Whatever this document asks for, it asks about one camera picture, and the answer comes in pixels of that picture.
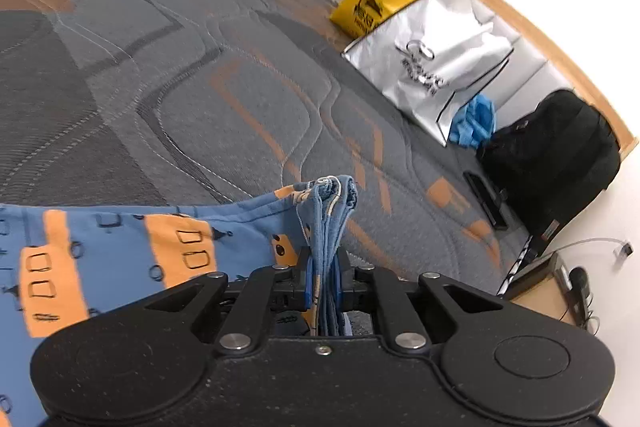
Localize white shopping bag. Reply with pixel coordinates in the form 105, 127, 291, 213
343, 0, 513, 145

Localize wooden padded headboard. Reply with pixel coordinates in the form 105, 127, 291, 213
472, 0, 638, 158

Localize white charging cable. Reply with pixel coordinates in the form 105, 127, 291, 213
546, 235, 634, 258

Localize grey orange quilted mattress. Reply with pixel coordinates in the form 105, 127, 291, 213
1, 0, 525, 293

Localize black backpack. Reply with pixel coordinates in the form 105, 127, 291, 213
476, 89, 620, 244

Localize blue crumpled cloth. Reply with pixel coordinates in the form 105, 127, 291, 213
448, 93, 497, 150

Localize wooden bedside table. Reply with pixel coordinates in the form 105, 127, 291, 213
500, 253, 592, 329

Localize blue pants with orange cars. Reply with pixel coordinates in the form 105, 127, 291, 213
1, 176, 358, 426

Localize yellow shopping bag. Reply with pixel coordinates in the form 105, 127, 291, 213
330, 0, 416, 39

